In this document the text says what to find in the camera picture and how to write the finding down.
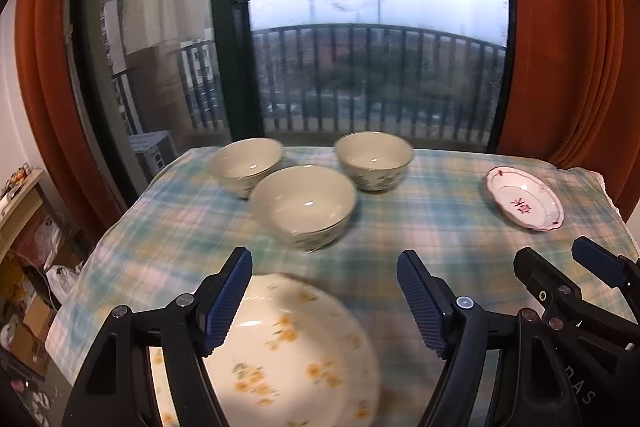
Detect plaid tablecloth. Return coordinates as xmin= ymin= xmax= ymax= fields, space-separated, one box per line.
xmin=46 ymin=147 xmax=639 ymax=426

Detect wooden shelf unit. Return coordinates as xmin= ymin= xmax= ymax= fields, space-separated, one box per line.
xmin=1 ymin=169 xmax=89 ymax=269

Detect white plastic bag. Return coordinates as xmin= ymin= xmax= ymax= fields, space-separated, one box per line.
xmin=46 ymin=265 xmax=81 ymax=303

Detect white outdoor unit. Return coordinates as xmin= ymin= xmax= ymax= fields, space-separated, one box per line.
xmin=128 ymin=130 xmax=178 ymax=182

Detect round yellow flower plate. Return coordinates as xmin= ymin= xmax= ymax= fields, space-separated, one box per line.
xmin=150 ymin=272 xmax=381 ymax=427

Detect black balcony railing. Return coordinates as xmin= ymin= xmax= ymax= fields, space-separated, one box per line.
xmin=112 ymin=22 xmax=508 ymax=143

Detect green floral bowl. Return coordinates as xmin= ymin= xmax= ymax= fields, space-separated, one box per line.
xmin=209 ymin=138 xmax=284 ymax=199
xmin=334 ymin=131 xmax=414 ymax=193
xmin=248 ymin=165 xmax=358 ymax=251

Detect dark green window frame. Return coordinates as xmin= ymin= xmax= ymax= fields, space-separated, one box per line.
xmin=210 ymin=0 xmax=265 ymax=141

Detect red pattern white plate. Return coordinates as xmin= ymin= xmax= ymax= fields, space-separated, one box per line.
xmin=485 ymin=166 xmax=565 ymax=232

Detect cardboard box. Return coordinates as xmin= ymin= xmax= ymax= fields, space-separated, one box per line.
xmin=10 ymin=296 xmax=55 ymax=377

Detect orange right curtain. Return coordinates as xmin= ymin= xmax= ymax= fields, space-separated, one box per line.
xmin=498 ymin=0 xmax=639 ymax=219

